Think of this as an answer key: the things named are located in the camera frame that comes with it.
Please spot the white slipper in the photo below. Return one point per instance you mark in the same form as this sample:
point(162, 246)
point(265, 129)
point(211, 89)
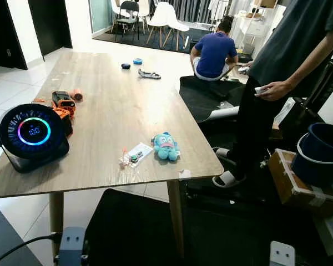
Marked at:
point(227, 179)
point(222, 154)

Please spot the black metal frame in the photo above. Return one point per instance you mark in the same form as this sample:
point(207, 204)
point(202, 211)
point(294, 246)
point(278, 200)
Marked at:
point(324, 83)

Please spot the black door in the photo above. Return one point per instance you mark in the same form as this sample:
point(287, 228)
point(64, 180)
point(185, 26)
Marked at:
point(3, 33)
point(50, 22)

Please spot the black dining chair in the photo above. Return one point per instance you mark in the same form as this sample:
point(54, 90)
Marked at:
point(127, 14)

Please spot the small flat orange piece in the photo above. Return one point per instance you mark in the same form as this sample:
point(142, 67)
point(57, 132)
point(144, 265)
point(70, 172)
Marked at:
point(40, 101)

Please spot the small orange cylinder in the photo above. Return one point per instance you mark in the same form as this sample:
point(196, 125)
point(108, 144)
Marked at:
point(77, 95)

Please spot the small dark blue round object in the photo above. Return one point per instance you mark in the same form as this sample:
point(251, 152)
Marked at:
point(126, 66)

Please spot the white shell chair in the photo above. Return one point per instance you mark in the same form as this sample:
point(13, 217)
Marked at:
point(167, 19)

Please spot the dark rug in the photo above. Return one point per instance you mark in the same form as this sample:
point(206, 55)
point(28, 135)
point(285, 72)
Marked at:
point(155, 39)

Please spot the blue tape roll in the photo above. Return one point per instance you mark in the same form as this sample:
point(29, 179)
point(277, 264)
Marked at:
point(137, 61)

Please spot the black smooth floor mat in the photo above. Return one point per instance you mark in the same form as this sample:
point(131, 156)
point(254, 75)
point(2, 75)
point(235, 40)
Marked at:
point(139, 227)

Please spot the orange black toy machine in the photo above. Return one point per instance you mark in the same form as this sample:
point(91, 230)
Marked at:
point(62, 101)

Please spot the white drawer cabinet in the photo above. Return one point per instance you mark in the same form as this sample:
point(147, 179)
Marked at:
point(254, 27)

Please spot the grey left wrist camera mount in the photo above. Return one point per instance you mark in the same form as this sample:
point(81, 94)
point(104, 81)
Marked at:
point(72, 244)

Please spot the black exercise mat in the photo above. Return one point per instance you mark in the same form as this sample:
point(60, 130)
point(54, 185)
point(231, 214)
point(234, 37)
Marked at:
point(205, 94)

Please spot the seated person in blue shirt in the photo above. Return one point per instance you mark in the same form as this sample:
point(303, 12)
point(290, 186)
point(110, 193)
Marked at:
point(213, 52)

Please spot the white rolled mat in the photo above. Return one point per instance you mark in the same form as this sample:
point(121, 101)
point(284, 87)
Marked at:
point(225, 113)

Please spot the teal plush toy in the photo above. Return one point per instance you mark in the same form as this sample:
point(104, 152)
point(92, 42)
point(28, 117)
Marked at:
point(166, 147)

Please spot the clear plastic bag with items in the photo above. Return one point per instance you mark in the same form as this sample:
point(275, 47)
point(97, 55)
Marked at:
point(137, 153)

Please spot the round wooden table leg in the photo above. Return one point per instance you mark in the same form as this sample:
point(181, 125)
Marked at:
point(176, 216)
point(56, 219)

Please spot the white handheld controller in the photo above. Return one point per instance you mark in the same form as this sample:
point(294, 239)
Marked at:
point(261, 90)

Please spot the grey curtain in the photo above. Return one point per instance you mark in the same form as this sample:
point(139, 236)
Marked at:
point(191, 8)

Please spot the dark blue bucket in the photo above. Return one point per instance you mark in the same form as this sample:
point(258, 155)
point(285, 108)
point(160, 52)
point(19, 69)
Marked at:
point(322, 158)

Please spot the standing person in black clothes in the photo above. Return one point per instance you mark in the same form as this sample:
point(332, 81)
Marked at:
point(288, 50)

